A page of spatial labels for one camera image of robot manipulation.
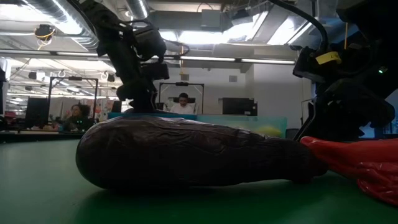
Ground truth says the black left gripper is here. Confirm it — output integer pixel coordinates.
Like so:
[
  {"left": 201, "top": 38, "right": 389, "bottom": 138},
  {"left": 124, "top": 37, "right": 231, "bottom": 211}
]
[{"left": 96, "top": 18, "right": 168, "bottom": 114}]

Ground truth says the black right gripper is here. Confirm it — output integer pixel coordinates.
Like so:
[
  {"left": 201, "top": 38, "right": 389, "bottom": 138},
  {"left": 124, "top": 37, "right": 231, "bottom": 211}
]
[{"left": 293, "top": 77, "right": 396, "bottom": 142}]

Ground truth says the yellow round produce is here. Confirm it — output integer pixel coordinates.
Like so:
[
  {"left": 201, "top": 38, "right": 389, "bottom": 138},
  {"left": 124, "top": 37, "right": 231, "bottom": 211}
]
[{"left": 254, "top": 125, "right": 283, "bottom": 138}]

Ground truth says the red crinkled produce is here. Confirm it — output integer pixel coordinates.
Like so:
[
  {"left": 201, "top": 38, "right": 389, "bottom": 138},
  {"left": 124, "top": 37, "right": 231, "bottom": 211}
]
[{"left": 356, "top": 161, "right": 398, "bottom": 207}]

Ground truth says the person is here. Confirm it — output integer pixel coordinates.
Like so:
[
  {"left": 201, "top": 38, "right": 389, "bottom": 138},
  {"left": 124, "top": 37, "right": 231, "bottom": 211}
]
[
  {"left": 63, "top": 103, "right": 95, "bottom": 132},
  {"left": 170, "top": 92, "right": 197, "bottom": 115}
]

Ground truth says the red glossy pepper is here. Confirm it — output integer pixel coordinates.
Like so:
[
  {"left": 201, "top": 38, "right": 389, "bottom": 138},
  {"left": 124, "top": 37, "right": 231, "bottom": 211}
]
[{"left": 300, "top": 136, "right": 398, "bottom": 181}]

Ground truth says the yellow label tape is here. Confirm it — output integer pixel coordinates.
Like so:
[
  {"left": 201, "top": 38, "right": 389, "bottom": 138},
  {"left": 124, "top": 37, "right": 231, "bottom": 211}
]
[{"left": 315, "top": 50, "right": 343, "bottom": 65}]

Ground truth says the large black monitor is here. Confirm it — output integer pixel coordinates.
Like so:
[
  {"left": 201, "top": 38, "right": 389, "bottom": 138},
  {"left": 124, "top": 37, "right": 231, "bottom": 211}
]
[{"left": 221, "top": 96, "right": 258, "bottom": 117}]

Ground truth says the long ceiling light bar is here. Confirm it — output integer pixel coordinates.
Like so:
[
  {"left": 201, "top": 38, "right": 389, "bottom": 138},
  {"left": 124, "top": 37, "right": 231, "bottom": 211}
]
[{"left": 0, "top": 49, "right": 296, "bottom": 65}]

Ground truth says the dark purple eggplant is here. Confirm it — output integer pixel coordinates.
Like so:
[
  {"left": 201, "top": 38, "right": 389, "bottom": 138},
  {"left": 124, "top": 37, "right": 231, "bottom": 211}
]
[{"left": 75, "top": 115, "right": 329, "bottom": 190}]

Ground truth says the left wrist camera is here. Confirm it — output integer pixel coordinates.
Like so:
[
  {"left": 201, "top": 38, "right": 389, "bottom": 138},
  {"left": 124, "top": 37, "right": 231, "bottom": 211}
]
[{"left": 141, "top": 62, "right": 170, "bottom": 82}]

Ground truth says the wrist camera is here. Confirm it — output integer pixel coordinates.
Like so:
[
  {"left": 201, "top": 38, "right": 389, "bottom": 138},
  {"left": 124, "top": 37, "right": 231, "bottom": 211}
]
[
  {"left": 292, "top": 45, "right": 331, "bottom": 84},
  {"left": 141, "top": 62, "right": 170, "bottom": 82}
]

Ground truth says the black frame stand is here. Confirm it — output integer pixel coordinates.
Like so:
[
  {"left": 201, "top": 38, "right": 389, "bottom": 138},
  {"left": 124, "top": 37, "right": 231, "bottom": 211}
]
[
  {"left": 47, "top": 76, "right": 100, "bottom": 119},
  {"left": 158, "top": 82, "right": 205, "bottom": 115}
]

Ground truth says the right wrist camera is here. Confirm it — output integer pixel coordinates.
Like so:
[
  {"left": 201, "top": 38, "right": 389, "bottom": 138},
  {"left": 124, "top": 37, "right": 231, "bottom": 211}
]
[{"left": 292, "top": 45, "right": 331, "bottom": 84}]

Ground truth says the round silver duct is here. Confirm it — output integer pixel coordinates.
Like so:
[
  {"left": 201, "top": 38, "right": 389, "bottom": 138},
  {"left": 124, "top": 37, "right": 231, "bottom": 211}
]
[{"left": 126, "top": 0, "right": 149, "bottom": 19}]

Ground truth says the black camera cable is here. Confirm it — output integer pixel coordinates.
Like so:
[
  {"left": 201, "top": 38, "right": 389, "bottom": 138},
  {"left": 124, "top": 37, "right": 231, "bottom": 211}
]
[{"left": 267, "top": 0, "right": 330, "bottom": 53}]

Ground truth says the corrugated silver duct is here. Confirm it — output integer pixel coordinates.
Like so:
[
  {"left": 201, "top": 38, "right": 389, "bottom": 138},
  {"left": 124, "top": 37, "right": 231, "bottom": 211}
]
[{"left": 24, "top": 0, "right": 101, "bottom": 53}]

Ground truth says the yellow black cable reel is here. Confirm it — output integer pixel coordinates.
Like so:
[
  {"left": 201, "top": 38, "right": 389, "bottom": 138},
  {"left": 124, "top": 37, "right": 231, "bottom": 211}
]
[{"left": 33, "top": 23, "right": 57, "bottom": 42}]

